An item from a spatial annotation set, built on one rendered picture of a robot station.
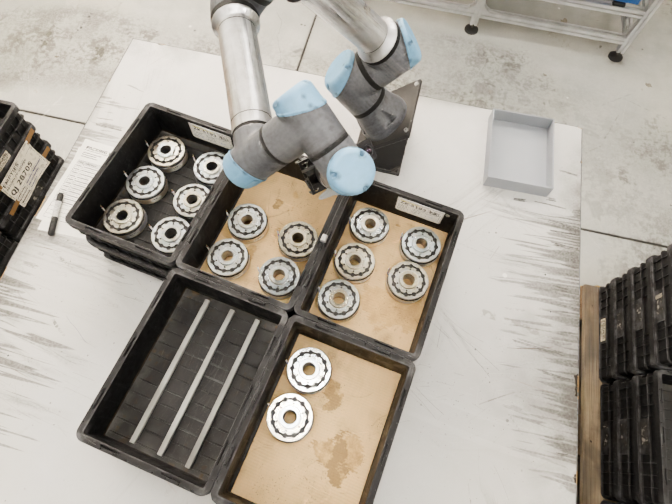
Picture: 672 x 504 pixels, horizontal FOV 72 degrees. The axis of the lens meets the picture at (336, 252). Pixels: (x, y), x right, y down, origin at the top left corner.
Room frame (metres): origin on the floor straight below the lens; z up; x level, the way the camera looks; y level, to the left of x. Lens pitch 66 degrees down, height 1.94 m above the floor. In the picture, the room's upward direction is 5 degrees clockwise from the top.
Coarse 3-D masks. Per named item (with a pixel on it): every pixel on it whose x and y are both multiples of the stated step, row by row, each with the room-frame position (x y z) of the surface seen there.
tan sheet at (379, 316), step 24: (384, 264) 0.46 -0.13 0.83; (432, 264) 0.47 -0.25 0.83; (360, 288) 0.39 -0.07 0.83; (384, 288) 0.40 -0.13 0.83; (312, 312) 0.32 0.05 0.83; (360, 312) 0.33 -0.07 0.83; (384, 312) 0.33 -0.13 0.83; (408, 312) 0.34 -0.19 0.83; (384, 336) 0.27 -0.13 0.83; (408, 336) 0.28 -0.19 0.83
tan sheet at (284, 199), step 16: (272, 176) 0.70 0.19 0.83; (288, 176) 0.70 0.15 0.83; (256, 192) 0.64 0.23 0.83; (272, 192) 0.65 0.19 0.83; (288, 192) 0.65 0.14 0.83; (304, 192) 0.66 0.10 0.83; (320, 192) 0.66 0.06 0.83; (272, 208) 0.60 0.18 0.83; (288, 208) 0.60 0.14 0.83; (304, 208) 0.61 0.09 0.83; (320, 208) 0.61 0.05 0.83; (272, 224) 0.55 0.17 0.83; (320, 224) 0.56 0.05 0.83; (272, 240) 0.50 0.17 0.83; (256, 256) 0.46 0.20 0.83; (272, 256) 0.46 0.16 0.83; (208, 272) 0.40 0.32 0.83; (256, 272) 0.41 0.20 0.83; (256, 288) 0.37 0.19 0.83
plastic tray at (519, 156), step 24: (504, 120) 1.07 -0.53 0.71; (528, 120) 1.06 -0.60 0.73; (552, 120) 1.05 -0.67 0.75; (504, 144) 0.97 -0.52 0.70; (528, 144) 0.98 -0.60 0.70; (552, 144) 0.96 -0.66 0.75; (504, 168) 0.88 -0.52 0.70; (528, 168) 0.89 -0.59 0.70; (552, 168) 0.86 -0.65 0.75; (528, 192) 0.80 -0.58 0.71
